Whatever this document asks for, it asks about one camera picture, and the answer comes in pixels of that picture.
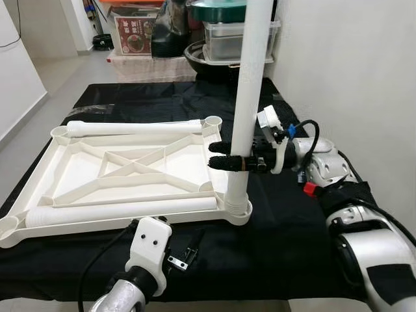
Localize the clear plastic film scrap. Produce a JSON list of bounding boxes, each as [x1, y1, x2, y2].
[[75, 104, 116, 119]]

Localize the orange box lid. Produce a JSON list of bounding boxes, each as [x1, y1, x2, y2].
[[97, 0, 163, 8]]

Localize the box with red print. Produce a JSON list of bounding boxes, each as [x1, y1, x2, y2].
[[107, 6, 160, 58]]

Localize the black wok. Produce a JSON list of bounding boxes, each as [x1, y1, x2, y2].
[[184, 40, 244, 82]]

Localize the black plastic bag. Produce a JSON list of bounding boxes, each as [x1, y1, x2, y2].
[[151, 0, 196, 59]]

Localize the black tablecloth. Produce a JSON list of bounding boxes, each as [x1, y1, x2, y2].
[[0, 77, 384, 303]]

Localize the white plastic children table top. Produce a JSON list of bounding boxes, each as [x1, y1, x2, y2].
[[0, 116, 253, 249]]

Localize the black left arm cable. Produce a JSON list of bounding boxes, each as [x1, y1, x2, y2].
[[77, 220, 140, 312]]

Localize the patterned beige cloth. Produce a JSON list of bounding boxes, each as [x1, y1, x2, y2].
[[107, 53, 199, 83]]

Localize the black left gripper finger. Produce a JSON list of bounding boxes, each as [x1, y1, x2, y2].
[[182, 229, 203, 262]]

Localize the black round floor object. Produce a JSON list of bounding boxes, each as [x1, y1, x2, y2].
[[92, 34, 114, 51]]

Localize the black cable with blue plug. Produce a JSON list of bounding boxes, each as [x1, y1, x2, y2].
[[285, 120, 416, 248]]

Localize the green pot lid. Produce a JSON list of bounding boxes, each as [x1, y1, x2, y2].
[[188, 0, 251, 23]]

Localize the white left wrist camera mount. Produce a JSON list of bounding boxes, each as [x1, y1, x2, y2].
[[125, 216, 173, 296]]

